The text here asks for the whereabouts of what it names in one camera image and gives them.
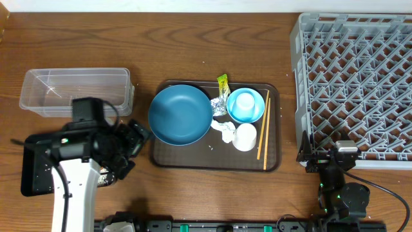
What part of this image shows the light blue cup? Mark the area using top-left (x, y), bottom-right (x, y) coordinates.
top-left (235, 92), bottom-right (255, 111)

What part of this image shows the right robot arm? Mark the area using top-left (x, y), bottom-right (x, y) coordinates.
top-left (296, 131), bottom-right (370, 231)

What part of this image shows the crumpled white tissue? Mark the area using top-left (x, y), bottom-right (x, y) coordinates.
top-left (211, 120), bottom-right (236, 143)

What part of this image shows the brown serving tray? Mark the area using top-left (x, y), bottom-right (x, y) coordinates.
top-left (149, 82), bottom-right (281, 173)

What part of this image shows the light blue bowl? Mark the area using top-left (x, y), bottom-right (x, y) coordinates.
top-left (226, 88), bottom-right (265, 124)

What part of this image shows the black tray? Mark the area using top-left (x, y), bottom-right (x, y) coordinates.
top-left (21, 133), bottom-right (117, 197)

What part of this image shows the dark blue plate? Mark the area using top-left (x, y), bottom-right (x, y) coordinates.
top-left (148, 84), bottom-right (212, 146)

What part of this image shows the white rice pile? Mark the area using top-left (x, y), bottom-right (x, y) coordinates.
top-left (33, 158), bottom-right (117, 190)

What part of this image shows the white cup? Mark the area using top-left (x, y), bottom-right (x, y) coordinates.
top-left (232, 124), bottom-right (257, 151)

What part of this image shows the green snack wrapper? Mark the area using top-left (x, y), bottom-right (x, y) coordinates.
top-left (211, 74), bottom-right (230, 117)

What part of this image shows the grey dishwasher rack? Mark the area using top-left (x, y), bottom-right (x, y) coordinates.
top-left (290, 13), bottom-right (411, 170)

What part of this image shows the clear plastic bin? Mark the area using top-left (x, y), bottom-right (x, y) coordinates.
top-left (19, 68), bottom-right (135, 117)

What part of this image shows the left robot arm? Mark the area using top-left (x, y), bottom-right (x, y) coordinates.
top-left (44, 120), bottom-right (151, 231)

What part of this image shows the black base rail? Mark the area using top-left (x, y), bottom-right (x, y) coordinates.
top-left (92, 220), bottom-right (386, 232)

